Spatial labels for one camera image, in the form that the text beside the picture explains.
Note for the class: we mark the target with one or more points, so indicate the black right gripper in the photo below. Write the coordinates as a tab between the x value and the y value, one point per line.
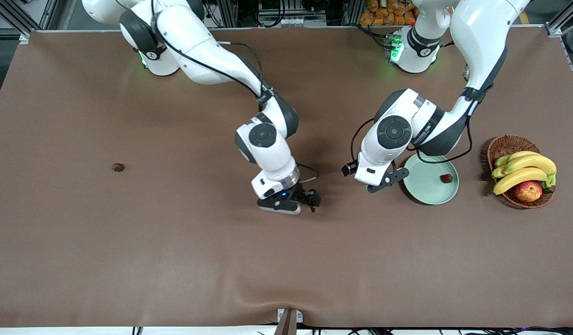
303	194

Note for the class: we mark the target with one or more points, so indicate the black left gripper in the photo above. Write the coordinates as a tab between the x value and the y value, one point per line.
348	169

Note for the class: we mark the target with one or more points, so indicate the red plastic strawberry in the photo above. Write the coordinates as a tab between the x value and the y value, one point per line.
118	167
447	178

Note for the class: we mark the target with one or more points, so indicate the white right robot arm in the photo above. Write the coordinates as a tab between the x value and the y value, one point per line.
263	144

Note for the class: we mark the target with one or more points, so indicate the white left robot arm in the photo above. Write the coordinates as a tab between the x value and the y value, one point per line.
393	132

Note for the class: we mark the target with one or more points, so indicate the pale green round plate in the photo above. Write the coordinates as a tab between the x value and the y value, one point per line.
428	190

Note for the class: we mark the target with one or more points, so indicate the large table cover mat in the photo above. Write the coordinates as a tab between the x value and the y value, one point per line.
286	256

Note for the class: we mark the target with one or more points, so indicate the pile of orange buns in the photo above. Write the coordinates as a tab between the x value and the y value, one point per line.
389	14

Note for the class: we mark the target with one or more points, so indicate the brown wicker basket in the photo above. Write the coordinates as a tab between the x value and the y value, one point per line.
507	145

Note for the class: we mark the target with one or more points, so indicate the yellow banana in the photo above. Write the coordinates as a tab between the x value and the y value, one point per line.
519	155
535	163
519	177

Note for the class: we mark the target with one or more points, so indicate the red yellow apple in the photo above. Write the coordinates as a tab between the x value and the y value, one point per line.
528	190

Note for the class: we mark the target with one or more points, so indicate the grey metal mount bracket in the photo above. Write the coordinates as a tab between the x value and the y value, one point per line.
289	321

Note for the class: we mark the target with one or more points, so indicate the aluminium frame post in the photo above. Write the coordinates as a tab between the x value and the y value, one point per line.
48	14
554	29

